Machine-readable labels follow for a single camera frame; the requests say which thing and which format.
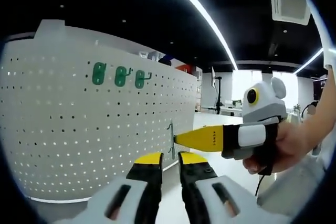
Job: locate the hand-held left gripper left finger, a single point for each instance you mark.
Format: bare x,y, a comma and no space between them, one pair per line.
147,171

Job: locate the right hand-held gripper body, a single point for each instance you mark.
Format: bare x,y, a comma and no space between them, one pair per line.
265,106

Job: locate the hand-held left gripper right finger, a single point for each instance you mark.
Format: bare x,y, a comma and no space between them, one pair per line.
194,171

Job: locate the green hook assembly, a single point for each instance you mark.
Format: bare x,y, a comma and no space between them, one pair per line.
172,140
139,80
120,77
98,74

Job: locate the white perforated mounting plate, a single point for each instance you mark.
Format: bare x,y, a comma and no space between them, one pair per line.
78,129

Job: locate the person's right hand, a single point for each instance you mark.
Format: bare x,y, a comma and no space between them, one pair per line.
291,148

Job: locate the white office desk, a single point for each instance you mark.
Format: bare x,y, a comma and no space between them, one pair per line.
231,111

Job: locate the black tripod stand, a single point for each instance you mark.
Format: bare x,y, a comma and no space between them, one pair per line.
218,95

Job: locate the dark display screen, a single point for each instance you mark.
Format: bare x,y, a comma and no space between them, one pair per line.
319,85

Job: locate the short ceiling light strip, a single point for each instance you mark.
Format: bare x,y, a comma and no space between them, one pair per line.
308,60

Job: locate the ceiling air conditioner unit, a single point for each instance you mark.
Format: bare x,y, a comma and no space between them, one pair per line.
290,3

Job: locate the white partition panel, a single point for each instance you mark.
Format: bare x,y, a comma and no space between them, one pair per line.
50,28

